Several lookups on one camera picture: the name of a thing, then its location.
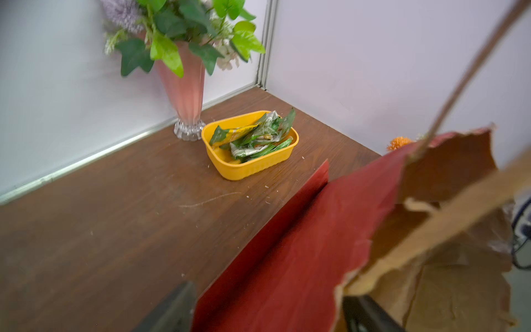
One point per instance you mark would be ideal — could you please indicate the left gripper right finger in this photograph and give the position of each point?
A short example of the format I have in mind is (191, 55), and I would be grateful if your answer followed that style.
(362, 313)

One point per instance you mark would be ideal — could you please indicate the yellow plastic tray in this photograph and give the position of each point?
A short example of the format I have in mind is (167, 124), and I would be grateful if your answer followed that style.
(233, 170)

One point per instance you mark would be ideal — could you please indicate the green condiment packets pile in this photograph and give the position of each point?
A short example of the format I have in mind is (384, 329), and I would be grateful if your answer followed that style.
(268, 134)

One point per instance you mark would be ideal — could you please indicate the orange white flower pot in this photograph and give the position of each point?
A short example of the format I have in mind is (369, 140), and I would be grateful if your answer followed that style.
(398, 143)

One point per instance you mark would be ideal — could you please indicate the pink vase green plant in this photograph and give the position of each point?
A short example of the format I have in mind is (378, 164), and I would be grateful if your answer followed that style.
(185, 41)

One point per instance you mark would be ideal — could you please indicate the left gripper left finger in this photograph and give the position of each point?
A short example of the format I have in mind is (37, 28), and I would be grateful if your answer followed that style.
(175, 313)

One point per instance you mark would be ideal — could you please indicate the red brown paper bag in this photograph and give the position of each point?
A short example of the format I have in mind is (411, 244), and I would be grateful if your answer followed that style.
(422, 231)

